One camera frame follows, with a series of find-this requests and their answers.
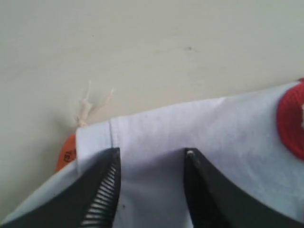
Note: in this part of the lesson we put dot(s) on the white t-shirt red lettering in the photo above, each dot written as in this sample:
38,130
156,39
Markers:
256,140

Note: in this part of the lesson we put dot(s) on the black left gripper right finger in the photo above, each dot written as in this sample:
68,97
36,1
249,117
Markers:
216,202

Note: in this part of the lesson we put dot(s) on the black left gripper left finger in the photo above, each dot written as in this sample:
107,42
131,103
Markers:
90,202

